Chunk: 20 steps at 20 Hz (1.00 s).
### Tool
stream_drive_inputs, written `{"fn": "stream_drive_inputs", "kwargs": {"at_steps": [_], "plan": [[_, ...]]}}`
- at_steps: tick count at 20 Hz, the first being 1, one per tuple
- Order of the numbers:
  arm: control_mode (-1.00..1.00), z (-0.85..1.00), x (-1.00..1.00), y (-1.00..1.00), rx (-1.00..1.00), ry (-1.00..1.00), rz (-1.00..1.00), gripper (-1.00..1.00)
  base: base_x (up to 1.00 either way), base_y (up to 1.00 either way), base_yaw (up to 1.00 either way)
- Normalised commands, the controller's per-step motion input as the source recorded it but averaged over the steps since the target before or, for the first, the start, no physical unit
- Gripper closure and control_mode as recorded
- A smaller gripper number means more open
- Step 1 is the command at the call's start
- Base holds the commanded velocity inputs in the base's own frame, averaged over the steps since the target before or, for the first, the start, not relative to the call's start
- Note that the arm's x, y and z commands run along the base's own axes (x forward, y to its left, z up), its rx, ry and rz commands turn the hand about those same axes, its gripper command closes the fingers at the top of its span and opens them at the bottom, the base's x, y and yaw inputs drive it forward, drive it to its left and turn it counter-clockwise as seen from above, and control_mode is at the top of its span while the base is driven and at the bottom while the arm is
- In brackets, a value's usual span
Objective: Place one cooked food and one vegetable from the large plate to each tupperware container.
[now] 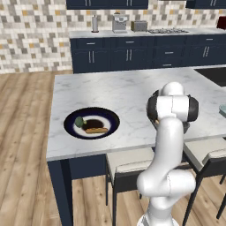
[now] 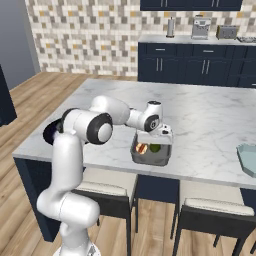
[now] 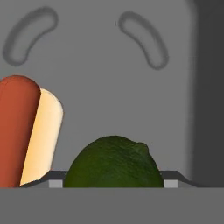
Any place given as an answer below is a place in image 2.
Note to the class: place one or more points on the black stool with cream seat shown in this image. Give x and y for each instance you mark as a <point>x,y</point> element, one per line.
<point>213,213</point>
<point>106,190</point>

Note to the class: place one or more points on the silver toaster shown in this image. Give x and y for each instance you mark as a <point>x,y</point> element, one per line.
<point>226,32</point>

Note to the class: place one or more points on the dark blue wall cupboards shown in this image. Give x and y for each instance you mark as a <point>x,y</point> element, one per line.
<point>190,4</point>

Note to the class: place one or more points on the dark blue tall cabinet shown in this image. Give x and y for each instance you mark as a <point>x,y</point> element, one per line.
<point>6,100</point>

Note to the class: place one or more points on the pale blue tupperware container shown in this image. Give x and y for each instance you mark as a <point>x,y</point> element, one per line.
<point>248,160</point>

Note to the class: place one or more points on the orange cooked food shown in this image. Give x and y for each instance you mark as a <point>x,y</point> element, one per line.
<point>141,148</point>

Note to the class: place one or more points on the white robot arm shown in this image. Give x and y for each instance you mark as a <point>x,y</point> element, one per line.
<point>70,160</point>

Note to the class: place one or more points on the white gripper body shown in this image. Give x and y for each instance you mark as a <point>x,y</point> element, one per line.
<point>155,138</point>

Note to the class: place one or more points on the dark blue kitchen island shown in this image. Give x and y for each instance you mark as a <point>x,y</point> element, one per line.
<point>206,110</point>

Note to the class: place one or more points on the grey tupperware container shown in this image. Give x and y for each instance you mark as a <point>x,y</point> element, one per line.
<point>150,159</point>

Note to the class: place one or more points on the silver coffee machine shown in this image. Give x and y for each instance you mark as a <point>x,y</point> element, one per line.
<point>201,28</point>

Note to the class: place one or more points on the dark blue base cupboards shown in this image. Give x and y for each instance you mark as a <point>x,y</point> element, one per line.
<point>186,66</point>

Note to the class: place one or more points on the paper towel roll on holder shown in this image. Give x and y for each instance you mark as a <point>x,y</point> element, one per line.
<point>170,27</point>

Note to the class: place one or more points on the green vegetable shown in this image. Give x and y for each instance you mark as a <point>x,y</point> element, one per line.
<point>154,148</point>

